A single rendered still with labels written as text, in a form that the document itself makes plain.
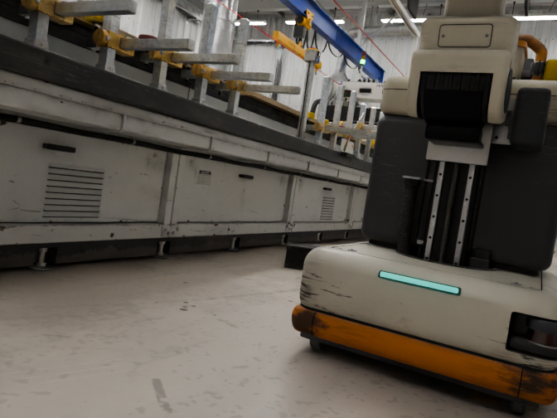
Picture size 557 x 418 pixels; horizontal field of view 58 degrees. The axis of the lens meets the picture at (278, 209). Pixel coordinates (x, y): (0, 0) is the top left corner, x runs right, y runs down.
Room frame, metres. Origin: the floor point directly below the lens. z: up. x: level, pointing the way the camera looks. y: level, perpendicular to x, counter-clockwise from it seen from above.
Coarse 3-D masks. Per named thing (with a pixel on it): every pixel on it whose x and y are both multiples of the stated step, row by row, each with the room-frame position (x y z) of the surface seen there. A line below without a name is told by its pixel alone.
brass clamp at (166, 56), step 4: (148, 52) 1.82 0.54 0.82; (152, 52) 1.81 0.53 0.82; (156, 52) 1.80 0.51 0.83; (160, 52) 1.80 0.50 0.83; (164, 52) 1.82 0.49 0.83; (168, 52) 1.84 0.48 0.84; (172, 52) 1.86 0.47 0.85; (176, 52) 1.88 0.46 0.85; (152, 56) 1.81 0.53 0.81; (156, 56) 1.81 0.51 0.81; (160, 56) 1.82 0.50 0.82; (164, 56) 1.83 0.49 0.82; (168, 56) 1.85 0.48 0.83; (156, 60) 1.84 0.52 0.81; (160, 60) 1.82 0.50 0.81; (164, 60) 1.83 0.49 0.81; (168, 60) 1.85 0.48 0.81; (168, 64) 1.88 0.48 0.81; (172, 64) 1.87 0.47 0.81; (176, 64) 1.89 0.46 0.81; (180, 64) 1.91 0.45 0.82
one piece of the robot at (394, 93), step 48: (384, 96) 1.57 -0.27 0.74; (384, 144) 1.55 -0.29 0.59; (384, 192) 1.54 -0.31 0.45; (432, 192) 1.43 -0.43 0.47; (480, 192) 1.41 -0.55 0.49; (528, 192) 1.36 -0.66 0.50; (384, 240) 1.54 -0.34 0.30; (432, 240) 1.41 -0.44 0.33; (480, 240) 1.40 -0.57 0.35; (528, 240) 1.35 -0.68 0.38
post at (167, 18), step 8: (168, 0) 1.83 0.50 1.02; (176, 0) 1.86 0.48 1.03; (168, 8) 1.83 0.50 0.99; (160, 16) 1.84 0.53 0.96; (168, 16) 1.83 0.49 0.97; (160, 24) 1.84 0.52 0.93; (168, 24) 1.84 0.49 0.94; (160, 32) 1.84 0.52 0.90; (168, 32) 1.84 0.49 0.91; (160, 64) 1.83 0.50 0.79; (160, 72) 1.83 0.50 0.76; (152, 80) 1.84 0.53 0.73; (160, 80) 1.83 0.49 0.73
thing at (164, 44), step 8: (88, 40) 1.71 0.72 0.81; (128, 40) 1.62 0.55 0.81; (136, 40) 1.61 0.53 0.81; (144, 40) 1.59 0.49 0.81; (152, 40) 1.58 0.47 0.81; (160, 40) 1.56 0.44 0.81; (168, 40) 1.55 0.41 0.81; (176, 40) 1.53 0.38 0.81; (184, 40) 1.52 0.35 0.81; (96, 48) 1.70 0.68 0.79; (128, 48) 1.63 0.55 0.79; (136, 48) 1.61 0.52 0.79; (144, 48) 1.60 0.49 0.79; (152, 48) 1.58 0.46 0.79; (160, 48) 1.56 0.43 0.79; (168, 48) 1.55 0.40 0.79; (176, 48) 1.53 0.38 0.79; (184, 48) 1.52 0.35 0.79; (192, 48) 1.53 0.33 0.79
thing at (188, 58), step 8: (144, 56) 1.92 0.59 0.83; (176, 56) 1.85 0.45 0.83; (184, 56) 1.83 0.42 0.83; (192, 56) 1.82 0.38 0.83; (200, 56) 1.80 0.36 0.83; (208, 56) 1.78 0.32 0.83; (216, 56) 1.77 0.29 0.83; (224, 56) 1.75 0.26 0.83; (232, 56) 1.74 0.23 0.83; (224, 64) 1.78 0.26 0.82; (232, 64) 1.77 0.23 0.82
